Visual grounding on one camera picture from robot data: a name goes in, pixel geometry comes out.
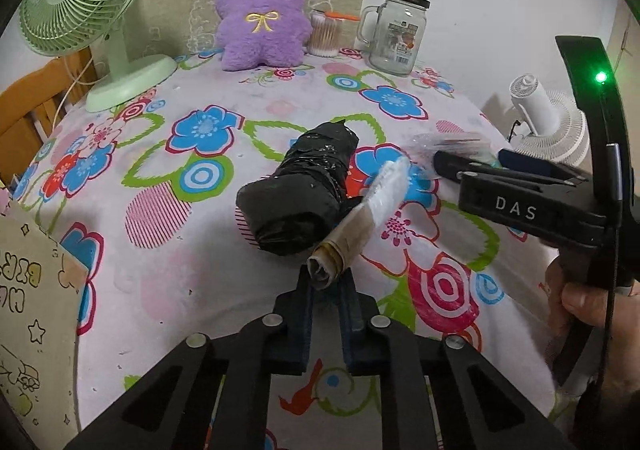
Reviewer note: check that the clear plastic packet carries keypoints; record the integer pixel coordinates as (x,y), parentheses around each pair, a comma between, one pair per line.
(450,143)

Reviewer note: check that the wooden chair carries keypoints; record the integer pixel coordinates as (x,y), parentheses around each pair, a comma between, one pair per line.
(20,120)

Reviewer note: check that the yellow printed box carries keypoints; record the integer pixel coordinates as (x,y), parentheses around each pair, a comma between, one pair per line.
(35,330)

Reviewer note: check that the white fan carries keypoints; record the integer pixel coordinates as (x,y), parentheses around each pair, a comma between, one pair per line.
(537,105)

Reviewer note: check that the black plastic bag roll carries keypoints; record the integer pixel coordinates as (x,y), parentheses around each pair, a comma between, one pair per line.
(295,200)

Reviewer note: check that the purple plush toy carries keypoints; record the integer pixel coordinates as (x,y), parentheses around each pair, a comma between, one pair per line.
(260,40)

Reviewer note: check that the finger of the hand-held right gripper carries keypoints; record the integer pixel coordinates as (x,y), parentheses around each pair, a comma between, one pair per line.
(530,161)
(460,164)

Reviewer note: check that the floral tablecloth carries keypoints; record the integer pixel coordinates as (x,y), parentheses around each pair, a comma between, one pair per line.
(200,280)

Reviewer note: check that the person's right hand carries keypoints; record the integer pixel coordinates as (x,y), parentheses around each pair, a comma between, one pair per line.
(580,305)

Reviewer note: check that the glass jar mug green lid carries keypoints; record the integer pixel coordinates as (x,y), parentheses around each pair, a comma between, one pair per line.
(395,50)

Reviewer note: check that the plastic bag bundle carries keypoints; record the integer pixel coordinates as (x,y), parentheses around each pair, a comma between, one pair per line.
(360,215)

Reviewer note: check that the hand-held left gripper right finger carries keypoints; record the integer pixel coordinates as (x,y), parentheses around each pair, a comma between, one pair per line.
(352,327)

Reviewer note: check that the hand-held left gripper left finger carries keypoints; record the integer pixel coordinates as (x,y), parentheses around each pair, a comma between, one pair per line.
(305,322)

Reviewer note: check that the cotton swab container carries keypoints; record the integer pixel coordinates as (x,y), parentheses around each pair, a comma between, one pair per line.
(322,35)

